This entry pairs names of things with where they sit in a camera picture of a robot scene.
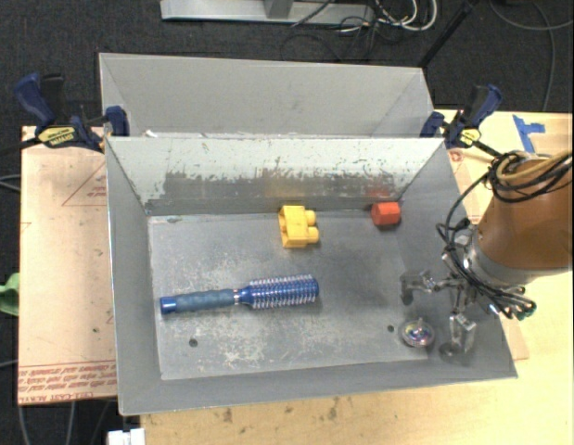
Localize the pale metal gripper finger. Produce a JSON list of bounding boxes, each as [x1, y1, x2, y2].
[[400, 270, 438, 307], [439, 313, 478, 359]]

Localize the yellow toy building block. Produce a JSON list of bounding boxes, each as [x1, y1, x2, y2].
[[276, 205, 321, 249]]

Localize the orange-red block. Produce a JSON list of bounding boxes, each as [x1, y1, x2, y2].
[[370, 200, 402, 228]]

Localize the blue hairbrush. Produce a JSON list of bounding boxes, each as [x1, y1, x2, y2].
[[159, 273, 321, 316]]

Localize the grey metal bin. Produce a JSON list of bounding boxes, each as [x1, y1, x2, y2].
[[98, 52, 518, 417]]

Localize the brown cardboard board, red print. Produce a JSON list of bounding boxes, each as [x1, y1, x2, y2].
[[17, 125, 531, 407]]

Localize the shiny iridescent spinning top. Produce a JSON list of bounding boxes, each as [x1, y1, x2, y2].
[[401, 317, 437, 349]]

